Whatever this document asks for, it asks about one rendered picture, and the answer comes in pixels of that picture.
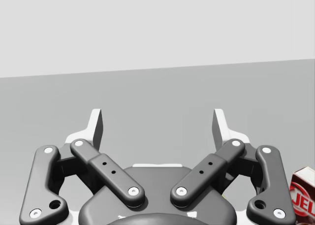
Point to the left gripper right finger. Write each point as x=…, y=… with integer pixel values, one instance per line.
x=206, y=169

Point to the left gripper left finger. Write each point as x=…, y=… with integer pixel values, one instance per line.
x=108, y=169

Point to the brown and red carton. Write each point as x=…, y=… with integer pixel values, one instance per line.
x=305, y=198

